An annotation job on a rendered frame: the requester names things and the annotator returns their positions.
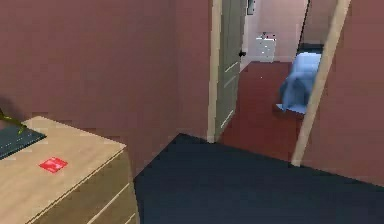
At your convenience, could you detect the green houseplant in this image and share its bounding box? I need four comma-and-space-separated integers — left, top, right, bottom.
0, 108, 28, 135

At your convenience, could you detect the grey-green room door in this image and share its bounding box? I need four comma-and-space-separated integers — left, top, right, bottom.
214, 0, 248, 141

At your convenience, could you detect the red flat square evidence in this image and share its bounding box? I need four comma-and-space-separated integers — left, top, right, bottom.
38, 156, 69, 174

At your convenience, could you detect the light wooden chest of drawers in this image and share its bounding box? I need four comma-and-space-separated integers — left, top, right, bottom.
0, 115, 141, 224

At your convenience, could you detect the white chest of drawers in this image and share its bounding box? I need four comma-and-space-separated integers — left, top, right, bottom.
255, 32, 277, 63

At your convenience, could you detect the blue bed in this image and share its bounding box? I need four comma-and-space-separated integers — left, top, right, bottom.
274, 43, 325, 118

